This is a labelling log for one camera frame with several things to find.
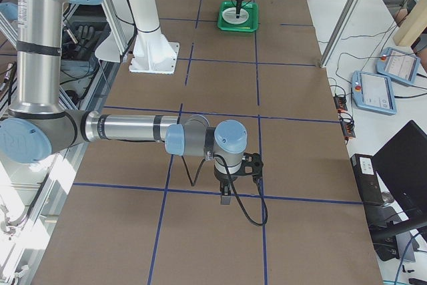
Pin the translucent plastic fork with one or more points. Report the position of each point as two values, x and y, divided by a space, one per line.
232 14

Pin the white round plate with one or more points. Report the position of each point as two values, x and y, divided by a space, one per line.
234 21

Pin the green plastic tray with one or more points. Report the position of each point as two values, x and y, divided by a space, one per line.
246 22

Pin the orange black electronics module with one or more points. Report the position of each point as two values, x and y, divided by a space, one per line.
340 103

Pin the black box device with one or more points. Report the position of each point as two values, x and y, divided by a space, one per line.
366 179

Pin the near blue teach pendant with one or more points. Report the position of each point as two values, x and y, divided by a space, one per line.
373 92

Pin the blue teach pendant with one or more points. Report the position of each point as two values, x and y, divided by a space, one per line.
399 66
373 92

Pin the far blue teach pendant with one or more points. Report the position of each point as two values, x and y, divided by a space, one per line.
399 66

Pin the wooden beam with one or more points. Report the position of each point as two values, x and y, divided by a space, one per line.
412 26

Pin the black laptop computer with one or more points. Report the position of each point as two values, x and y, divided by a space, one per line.
401 165

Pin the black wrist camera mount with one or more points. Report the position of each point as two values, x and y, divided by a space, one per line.
252 165

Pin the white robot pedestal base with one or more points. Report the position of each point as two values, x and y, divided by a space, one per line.
152 52

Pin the aluminium frame post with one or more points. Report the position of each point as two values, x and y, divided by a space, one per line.
338 31

